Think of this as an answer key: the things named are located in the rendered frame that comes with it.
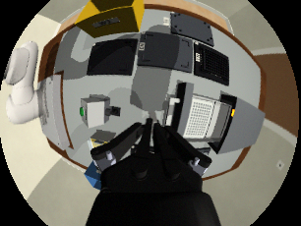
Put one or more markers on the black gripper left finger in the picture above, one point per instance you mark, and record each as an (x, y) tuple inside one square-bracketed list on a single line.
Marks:
[(110, 153)]

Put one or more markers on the grey bench mat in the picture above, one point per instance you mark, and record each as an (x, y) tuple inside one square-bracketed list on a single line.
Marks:
[(148, 89)]

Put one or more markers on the blue open-top bin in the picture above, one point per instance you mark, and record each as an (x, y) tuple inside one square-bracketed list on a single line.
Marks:
[(93, 176)]

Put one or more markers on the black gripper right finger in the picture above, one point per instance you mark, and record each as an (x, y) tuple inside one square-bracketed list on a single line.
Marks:
[(183, 150)]

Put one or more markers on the yellow open-top bin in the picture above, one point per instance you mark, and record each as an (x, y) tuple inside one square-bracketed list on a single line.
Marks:
[(97, 19)]

